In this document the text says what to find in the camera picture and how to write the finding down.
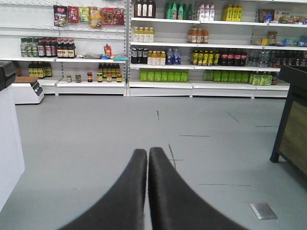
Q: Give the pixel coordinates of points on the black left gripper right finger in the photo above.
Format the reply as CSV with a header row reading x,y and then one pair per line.
x,y
174,205

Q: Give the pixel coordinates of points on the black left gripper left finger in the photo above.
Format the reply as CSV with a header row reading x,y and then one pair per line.
x,y
122,206

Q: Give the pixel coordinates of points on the metal floor plate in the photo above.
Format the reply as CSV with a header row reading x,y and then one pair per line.
x,y
262,211

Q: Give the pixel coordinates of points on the white checkout counter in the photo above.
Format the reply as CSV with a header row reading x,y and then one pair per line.
x,y
11,154

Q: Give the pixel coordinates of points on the black wooden produce stand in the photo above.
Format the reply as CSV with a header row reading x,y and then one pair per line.
x,y
291,138

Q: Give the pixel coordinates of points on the white receipt printer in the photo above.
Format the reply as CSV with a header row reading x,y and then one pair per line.
x,y
27,90

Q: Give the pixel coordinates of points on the white store shelving unit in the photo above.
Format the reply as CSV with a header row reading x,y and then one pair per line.
x,y
230,48

